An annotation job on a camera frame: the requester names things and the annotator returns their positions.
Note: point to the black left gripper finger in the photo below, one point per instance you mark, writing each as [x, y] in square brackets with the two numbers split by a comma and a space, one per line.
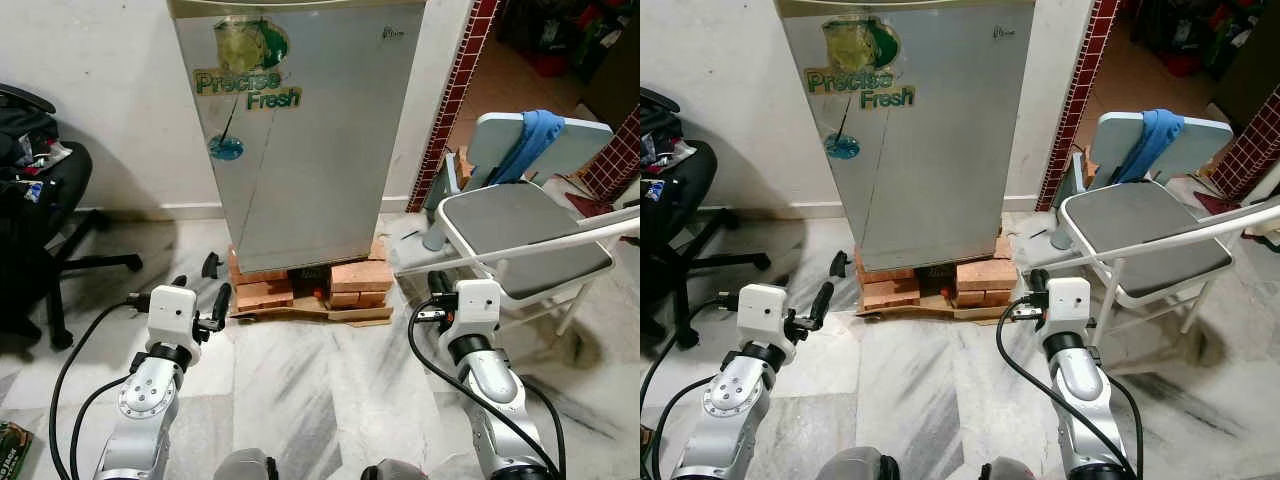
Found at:
[824, 305]
[222, 305]

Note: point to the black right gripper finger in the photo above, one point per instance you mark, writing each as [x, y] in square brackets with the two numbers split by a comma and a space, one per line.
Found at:
[439, 284]
[1039, 281]

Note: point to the silver single-door fridge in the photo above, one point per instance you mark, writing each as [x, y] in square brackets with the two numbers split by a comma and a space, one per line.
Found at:
[320, 160]
[930, 160]

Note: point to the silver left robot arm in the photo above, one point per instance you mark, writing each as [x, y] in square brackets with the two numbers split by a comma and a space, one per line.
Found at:
[145, 400]
[735, 400]

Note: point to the small black plastic piece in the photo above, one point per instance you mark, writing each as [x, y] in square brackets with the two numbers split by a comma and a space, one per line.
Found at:
[212, 267]
[836, 266]

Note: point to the brown cardboard sheet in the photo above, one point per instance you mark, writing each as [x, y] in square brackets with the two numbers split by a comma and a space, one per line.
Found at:
[350, 315]
[980, 314]

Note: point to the grey white folding chair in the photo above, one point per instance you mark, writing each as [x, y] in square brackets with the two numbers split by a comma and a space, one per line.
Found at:
[520, 225]
[1140, 225]

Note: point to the grey robot left leg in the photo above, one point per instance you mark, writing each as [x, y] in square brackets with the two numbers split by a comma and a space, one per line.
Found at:
[245, 468]
[855, 468]

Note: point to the grey robot leg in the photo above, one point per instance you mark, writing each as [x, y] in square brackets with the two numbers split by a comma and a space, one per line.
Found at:
[855, 468]
[1010, 472]
[392, 472]
[245, 468]

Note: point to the red cloth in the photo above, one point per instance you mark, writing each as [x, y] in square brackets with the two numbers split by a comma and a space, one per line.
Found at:
[1215, 203]
[590, 205]

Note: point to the grey robot right leg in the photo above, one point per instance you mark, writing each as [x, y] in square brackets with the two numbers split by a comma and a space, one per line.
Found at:
[1010, 472]
[392, 472]

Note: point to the black office chair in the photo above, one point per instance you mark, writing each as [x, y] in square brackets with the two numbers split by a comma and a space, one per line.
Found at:
[695, 180]
[70, 190]

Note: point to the blue cloth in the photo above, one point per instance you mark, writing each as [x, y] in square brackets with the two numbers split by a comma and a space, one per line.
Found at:
[535, 135]
[1155, 135]

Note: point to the green printed package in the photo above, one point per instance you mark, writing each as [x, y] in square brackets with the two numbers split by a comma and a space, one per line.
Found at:
[14, 445]

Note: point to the black bag with items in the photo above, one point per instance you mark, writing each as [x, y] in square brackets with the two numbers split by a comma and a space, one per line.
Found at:
[655, 130]
[20, 130]

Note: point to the red plastic basin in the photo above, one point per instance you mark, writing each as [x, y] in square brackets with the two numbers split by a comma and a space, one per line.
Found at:
[1180, 66]
[550, 66]

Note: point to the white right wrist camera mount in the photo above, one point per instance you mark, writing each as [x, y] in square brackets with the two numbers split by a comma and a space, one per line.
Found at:
[1068, 306]
[480, 308]

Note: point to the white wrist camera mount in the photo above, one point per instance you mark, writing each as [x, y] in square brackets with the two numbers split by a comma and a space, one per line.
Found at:
[172, 315]
[480, 308]
[1068, 306]
[762, 315]

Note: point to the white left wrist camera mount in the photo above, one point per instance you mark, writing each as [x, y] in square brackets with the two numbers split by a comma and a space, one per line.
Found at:
[172, 315]
[762, 315]

